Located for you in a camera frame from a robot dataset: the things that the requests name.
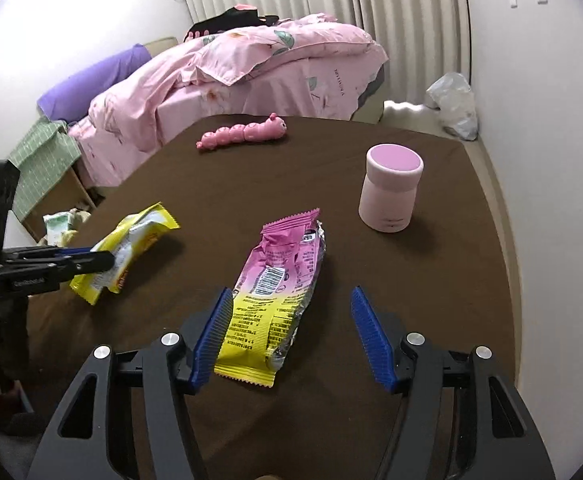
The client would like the purple pillow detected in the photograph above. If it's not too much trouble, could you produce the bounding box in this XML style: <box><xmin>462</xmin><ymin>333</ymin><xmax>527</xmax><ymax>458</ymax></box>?
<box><xmin>37</xmin><ymin>44</ymin><xmax>152</xmax><ymax>124</ymax></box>

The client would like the white plastic bag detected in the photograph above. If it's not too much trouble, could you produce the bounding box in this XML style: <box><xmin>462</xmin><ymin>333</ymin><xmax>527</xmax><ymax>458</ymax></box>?
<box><xmin>426</xmin><ymin>72</ymin><xmax>479</xmax><ymax>142</ymax></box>

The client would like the green checkered cloth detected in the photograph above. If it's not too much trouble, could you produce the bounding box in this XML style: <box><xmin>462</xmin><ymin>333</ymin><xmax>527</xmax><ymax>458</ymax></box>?
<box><xmin>8</xmin><ymin>117</ymin><xmax>81</xmax><ymax>221</ymax></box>

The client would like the pink floral quilt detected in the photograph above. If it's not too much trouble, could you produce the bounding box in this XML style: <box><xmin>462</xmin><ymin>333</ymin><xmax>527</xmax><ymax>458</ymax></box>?
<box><xmin>69</xmin><ymin>13</ymin><xmax>388</xmax><ymax>188</ymax></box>

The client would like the pink cylindrical jar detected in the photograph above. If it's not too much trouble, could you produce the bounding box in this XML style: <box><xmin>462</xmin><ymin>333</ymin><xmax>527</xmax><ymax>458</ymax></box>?
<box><xmin>359</xmin><ymin>143</ymin><xmax>424</xmax><ymax>233</ymax></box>

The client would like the pink yellow snack wrapper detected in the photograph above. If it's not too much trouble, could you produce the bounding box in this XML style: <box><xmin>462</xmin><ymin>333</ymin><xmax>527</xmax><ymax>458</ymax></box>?
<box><xmin>214</xmin><ymin>208</ymin><xmax>326</xmax><ymax>388</ymax></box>

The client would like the pink caterpillar toy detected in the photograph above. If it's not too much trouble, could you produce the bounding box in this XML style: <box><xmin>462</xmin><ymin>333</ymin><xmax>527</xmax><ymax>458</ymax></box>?
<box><xmin>196</xmin><ymin>113</ymin><xmax>287</xmax><ymax>152</ymax></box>

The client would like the black pink garment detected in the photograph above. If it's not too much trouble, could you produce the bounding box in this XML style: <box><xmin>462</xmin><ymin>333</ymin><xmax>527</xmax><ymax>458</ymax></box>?
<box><xmin>184</xmin><ymin>4</ymin><xmax>280</xmax><ymax>41</ymax></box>

